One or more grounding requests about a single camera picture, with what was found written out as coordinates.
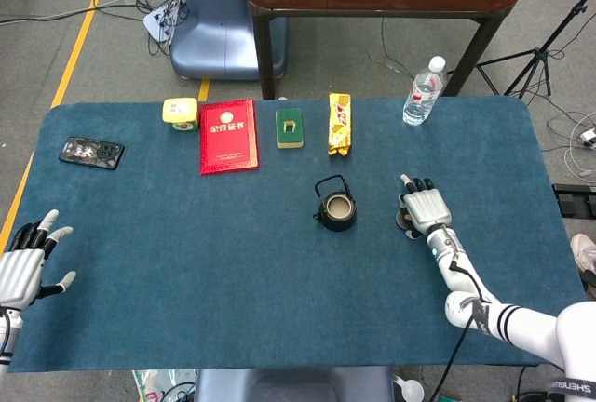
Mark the black foot pedal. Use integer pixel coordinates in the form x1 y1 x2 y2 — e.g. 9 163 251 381
552 182 596 218

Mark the yellow snack package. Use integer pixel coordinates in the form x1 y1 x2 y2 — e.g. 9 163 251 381
327 92 353 157

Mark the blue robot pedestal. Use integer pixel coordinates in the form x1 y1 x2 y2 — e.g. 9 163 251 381
194 367 395 402

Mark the white power strip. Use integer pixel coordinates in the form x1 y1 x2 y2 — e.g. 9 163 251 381
142 0 181 44

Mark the black teapot lid wooden knob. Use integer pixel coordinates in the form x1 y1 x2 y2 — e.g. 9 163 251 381
394 206 413 232

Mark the white shoe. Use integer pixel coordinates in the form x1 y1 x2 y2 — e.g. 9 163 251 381
570 233 596 275

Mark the green small box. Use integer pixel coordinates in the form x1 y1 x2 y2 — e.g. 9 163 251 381
275 109 305 149

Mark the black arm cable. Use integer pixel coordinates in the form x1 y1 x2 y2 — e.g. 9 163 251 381
427 229 490 402

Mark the red certificate book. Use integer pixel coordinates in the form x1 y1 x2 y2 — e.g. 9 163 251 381
199 99 261 176

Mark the black cast iron teapot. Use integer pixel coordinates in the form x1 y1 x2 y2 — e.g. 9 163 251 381
312 174 358 233

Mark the white plastic scoop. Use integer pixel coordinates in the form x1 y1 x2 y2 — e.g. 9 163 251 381
393 373 426 402

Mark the yellow green lidded box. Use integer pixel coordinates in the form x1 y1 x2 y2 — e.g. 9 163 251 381
161 97 200 133

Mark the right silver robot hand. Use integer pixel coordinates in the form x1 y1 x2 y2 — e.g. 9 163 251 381
398 173 454 239

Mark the colourful printed bag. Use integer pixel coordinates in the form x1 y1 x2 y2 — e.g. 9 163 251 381
131 368 199 402

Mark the black smartphone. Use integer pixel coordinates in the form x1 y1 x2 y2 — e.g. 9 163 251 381
58 136 126 171

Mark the clear plastic water bottle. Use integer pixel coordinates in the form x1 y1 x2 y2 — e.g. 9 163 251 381
401 55 448 127

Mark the white charger cable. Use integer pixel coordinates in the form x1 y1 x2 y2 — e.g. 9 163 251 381
547 111 596 178

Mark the black tripod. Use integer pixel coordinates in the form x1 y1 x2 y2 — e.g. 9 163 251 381
474 0 596 99

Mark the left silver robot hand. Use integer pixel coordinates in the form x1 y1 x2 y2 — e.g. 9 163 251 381
0 208 77 311

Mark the blue table cloth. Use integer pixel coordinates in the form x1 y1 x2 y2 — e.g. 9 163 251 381
0 98 589 374

